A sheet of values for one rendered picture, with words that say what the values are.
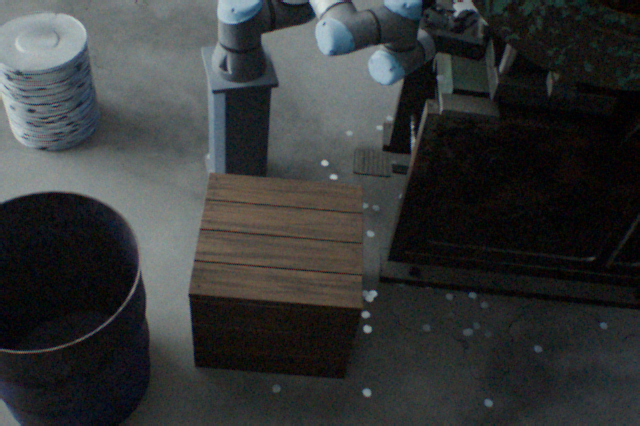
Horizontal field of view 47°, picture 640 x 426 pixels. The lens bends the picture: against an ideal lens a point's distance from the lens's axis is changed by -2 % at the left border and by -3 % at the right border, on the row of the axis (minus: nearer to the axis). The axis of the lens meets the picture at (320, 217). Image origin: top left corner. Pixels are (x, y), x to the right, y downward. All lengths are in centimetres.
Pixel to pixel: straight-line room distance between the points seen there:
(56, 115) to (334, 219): 101
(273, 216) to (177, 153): 71
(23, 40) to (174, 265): 83
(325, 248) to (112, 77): 127
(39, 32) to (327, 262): 120
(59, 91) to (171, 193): 46
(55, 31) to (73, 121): 28
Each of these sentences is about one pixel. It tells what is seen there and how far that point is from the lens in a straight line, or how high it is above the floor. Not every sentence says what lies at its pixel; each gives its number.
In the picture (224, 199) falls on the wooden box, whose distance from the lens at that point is 192.
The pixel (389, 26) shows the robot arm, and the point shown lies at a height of 92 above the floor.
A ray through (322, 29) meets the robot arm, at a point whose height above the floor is 92.
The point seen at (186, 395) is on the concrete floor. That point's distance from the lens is 201.
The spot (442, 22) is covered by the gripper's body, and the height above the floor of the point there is 83.
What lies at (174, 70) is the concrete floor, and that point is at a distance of 282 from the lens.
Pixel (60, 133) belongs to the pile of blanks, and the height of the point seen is 7.
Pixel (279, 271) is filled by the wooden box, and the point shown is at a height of 35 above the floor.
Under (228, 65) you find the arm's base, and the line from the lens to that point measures 207.
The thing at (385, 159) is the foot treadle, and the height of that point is 16.
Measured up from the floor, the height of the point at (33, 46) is 34.
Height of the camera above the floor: 180
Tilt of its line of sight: 50 degrees down
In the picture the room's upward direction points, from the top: 8 degrees clockwise
